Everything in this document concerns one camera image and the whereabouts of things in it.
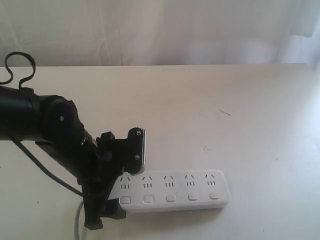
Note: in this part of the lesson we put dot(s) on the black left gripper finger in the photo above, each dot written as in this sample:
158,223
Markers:
98,207
130,152

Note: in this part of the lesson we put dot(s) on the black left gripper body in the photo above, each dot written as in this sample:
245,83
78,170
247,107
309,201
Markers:
74,149

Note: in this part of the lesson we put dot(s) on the white power strip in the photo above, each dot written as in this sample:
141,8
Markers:
168,191

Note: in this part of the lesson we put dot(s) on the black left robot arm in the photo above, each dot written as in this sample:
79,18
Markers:
53,123

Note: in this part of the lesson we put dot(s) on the white sheer curtain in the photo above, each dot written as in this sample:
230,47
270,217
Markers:
162,32

